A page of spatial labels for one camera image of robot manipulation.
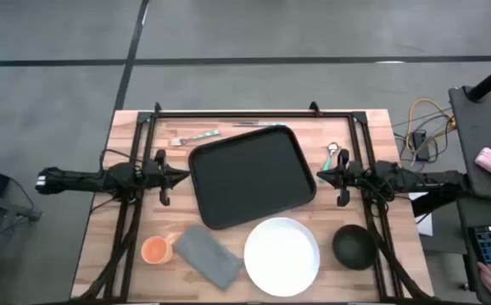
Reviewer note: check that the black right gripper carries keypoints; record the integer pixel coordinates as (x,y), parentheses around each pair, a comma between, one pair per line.
(355,175)

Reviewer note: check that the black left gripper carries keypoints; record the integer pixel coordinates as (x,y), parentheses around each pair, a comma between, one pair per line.
(160,175)

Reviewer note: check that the black plastic tray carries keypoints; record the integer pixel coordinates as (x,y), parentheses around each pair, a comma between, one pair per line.
(251,178)

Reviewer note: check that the dark green bowl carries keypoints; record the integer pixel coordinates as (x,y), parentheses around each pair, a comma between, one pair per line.
(354,247)

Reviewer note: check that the grey cloth napkin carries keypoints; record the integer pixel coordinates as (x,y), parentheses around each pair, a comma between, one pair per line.
(207,256)

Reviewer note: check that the white round plate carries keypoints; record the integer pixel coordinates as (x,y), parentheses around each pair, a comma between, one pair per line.
(281,256)

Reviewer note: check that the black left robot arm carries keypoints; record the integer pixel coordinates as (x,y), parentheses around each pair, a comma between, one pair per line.
(79,181)

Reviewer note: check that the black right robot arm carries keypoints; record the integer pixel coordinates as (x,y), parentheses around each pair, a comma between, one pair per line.
(419,180)

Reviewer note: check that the black power adapter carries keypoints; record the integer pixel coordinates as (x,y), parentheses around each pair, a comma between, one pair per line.
(420,144)

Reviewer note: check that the white paper sheet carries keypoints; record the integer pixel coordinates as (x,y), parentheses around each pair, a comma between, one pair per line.
(425,226)

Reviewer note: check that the black side desk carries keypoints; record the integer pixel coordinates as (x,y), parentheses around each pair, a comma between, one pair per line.
(478,127)

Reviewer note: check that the black metal table frame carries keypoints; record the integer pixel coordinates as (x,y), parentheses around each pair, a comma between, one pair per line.
(249,114)

